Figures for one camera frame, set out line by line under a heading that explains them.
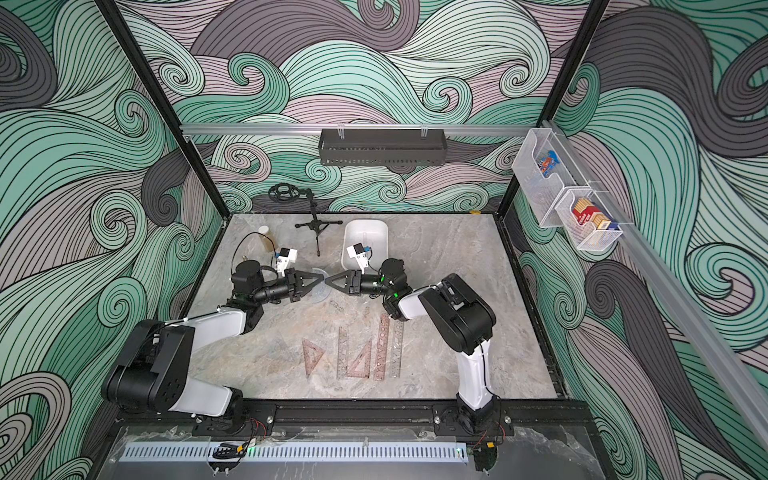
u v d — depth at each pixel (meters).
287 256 0.81
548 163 0.84
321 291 0.80
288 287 0.75
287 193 0.95
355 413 0.76
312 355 0.84
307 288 0.78
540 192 0.83
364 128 0.93
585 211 0.66
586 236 0.63
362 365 0.83
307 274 0.81
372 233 1.17
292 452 0.70
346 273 0.78
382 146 0.95
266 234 1.07
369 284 0.78
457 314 0.55
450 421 0.73
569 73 0.81
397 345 0.86
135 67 0.80
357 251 0.81
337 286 0.78
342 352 0.85
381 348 0.86
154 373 0.43
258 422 0.72
